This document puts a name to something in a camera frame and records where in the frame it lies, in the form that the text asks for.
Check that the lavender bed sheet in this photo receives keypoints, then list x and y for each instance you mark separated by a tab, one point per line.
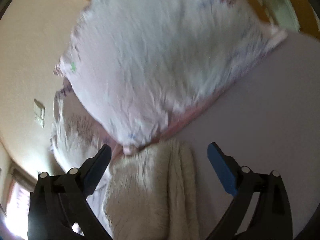
268	120

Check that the pink floral right pillow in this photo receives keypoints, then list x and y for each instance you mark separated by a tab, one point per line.
145	68

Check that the white wall switch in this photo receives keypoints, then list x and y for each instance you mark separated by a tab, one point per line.
39	113

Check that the white floral left pillow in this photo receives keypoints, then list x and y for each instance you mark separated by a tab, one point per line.
76	136

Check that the dark framed window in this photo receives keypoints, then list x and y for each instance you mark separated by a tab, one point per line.
16	202

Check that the beige cable-knit sweater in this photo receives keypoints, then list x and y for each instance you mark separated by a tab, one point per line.
152	194

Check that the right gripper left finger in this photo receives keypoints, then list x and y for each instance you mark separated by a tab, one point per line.
58	204

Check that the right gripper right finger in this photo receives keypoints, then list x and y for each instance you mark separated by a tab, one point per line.
272	217

